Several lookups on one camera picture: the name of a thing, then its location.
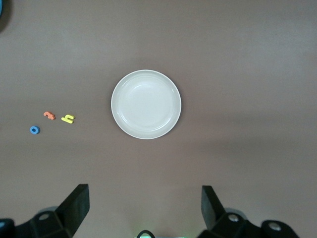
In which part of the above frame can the blue plate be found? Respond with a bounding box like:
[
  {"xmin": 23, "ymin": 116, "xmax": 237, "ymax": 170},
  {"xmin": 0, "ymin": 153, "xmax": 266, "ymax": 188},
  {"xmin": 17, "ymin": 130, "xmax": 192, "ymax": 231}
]
[{"xmin": 0, "ymin": 0, "xmax": 12, "ymax": 33}]

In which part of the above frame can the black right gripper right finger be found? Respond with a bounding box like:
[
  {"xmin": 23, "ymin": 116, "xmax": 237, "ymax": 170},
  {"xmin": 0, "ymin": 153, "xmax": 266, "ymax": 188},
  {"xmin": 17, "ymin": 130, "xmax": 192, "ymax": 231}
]
[{"xmin": 198, "ymin": 185, "xmax": 300, "ymax": 238}]

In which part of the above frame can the brown table cover sheet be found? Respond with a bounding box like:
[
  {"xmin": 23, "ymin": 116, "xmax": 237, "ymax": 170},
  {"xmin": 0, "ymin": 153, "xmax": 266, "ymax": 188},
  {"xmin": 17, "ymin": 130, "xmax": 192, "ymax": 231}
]
[{"xmin": 0, "ymin": 0, "xmax": 317, "ymax": 238}]

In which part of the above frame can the beige brown plate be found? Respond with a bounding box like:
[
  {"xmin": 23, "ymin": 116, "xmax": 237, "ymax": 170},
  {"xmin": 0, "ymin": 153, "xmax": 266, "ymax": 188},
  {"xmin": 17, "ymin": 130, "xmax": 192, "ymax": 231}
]
[{"xmin": 110, "ymin": 69, "xmax": 182, "ymax": 140}]

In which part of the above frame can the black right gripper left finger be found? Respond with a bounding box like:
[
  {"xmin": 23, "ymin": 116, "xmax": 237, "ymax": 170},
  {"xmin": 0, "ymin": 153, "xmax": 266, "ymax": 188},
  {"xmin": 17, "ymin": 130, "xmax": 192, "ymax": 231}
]
[{"xmin": 0, "ymin": 183, "xmax": 90, "ymax": 238}]

